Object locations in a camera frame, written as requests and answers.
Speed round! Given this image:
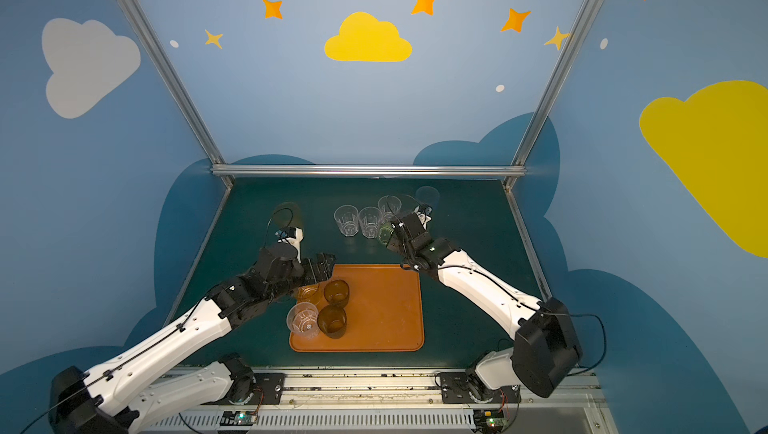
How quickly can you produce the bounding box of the dark brown textured glass back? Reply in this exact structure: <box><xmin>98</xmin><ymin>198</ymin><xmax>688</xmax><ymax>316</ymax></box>
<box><xmin>323</xmin><ymin>279</ymin><xmax>350</xmax><ymax>308</ymax></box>

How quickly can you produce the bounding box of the clear ribbed glass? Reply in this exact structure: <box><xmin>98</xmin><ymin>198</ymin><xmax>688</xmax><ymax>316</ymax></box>
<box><xmin>358</xmin><ymin>206</ymin><xmax>383</xmax><ymax>239</ymax></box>
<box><xmin>334</xmin><ymin>204</ymin><xmax>359</xmax><ymax>237</ymax></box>
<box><xmin>377</xmin><ymin>194</ymin><xmax>402</xmax><ymax>221</ymax></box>

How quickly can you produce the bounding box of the clear faceted plastic glass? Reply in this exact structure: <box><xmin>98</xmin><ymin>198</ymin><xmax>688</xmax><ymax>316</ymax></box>
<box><xmin>286</xmin><ymin>302</ymin><xmax>319</xmax><ymax>339</ymax></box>

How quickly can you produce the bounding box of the brown textured glass front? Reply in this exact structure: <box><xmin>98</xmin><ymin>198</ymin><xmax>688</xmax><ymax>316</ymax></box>
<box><xmin>317</xmin><ymin>305</ymin><xmax>347</xmax><ymax>339</ymax></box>

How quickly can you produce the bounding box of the short green glass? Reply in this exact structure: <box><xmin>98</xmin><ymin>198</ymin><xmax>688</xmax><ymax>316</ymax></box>
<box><xmin>377</xmin><ymin>221</ymin><xmax>394</xmax><ymax>245</ymax></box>

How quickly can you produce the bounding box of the short yellow plastic glass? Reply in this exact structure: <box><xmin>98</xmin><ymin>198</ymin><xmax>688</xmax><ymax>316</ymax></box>
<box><xmin>296</xmin><ymin>284</ymin><xmax>323</xmax><ymax>305</ymax></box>

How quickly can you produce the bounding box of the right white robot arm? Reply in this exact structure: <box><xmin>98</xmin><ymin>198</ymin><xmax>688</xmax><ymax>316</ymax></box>
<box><xmin>378</xmin><ymin>212</ymin><xmax>583</xmax><ymax>400</ymax></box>

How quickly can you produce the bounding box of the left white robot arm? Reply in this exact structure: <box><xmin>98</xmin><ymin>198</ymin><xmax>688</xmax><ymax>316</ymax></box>
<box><xmin>48</xmin><ymin>242</ymin><xmax>336</xmax><ymax>433</ymax></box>

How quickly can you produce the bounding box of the orange plastic tray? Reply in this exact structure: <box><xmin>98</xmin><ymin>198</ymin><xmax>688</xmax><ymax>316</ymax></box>
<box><xmin>289</xmin><ymin>264</ymin><xmax>424</xmax><ymax>353</ymax></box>

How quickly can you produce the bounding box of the tall yellow plastic glass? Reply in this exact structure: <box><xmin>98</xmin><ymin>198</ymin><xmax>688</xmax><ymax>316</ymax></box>
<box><xmin>271</xmin><ymin>201</ymin><xmax>304</xmax><ymax>230</ymax></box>

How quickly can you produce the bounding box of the left green circuit board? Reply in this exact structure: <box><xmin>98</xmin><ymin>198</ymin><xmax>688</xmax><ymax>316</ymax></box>
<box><xmin>219</xmin><ymin>410</ymin><xmax>259</xmax><ymax>427</ymax></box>

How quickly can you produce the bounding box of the green circuit board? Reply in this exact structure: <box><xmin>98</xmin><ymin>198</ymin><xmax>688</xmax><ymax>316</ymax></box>
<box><xmin>219</xmin><ymin>410</ymin><xmax>259</xmax><ymax>427</ymax></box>
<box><xmin>472</xmin><ymin>410</ymin><xmax>511</xmax><ymax>434</ymax></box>

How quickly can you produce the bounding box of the right green circuit board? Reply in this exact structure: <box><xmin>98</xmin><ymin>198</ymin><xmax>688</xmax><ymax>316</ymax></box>
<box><xmin>472</xmin><ymin>410</ymin><xmax>511</xmax><ymax>434</ymax></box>

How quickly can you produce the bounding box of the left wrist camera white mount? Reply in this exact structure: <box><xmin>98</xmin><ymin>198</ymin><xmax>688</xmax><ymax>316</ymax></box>
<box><xmin>276</xmin><ymin>226</ymin><xmax>303</xmax><ymax>258</ymax></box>

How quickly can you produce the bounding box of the horizontal aluminium back rail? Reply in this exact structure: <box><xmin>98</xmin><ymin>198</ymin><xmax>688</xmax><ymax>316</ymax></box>
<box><xmin>211</xmin><ymin>163</ymin><xmax>526</xmax><ymax>178</ymax></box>

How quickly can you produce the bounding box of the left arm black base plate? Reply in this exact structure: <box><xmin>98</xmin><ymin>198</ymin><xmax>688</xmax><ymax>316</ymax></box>
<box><xmin>208</xmin><ymin>372</ymin><xmax>286</xmax><ymax>406</ymax></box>

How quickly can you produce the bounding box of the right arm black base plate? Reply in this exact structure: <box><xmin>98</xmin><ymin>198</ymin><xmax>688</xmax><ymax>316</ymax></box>
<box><xmin>435</xmin><ymin>371</ymin><xmax>522</xmax><ymax>405</ymax></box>

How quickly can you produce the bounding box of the right aluminium frame post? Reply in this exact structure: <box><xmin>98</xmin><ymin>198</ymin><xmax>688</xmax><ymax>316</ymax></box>
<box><xmin>503</xmin><ymin>0</ymin><xmax>604</xmax><ymax>193</ymax></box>

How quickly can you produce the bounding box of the aluminium frame post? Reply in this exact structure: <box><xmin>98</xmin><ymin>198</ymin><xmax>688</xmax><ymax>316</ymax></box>
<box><xmin>503</xmin><ymin>0</ymin><xmax>604</xmax><ymax>193</ymax></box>
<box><xmin>116</xmin><ymin>0</ymin><xmax>225</xmax><ymax>167</ymax></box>

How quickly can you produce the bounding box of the left aluminium frame post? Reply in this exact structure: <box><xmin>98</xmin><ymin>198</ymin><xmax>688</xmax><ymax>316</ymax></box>
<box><xmin>116</xmin><ymin>0</ymin><xmax>225</xmax><ymax>167</ymax></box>

